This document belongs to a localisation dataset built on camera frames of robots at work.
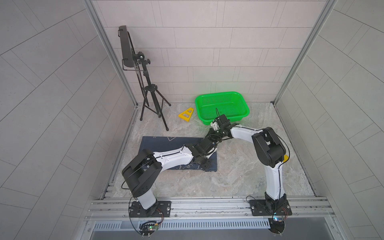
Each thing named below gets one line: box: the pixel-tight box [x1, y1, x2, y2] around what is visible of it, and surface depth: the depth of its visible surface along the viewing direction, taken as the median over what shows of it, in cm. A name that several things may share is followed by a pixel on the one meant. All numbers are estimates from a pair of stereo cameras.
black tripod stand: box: [135, 51, 171, 132], surface depth 91 cm
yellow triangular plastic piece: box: [178, 107, 194, 122], surface depth 111 cm
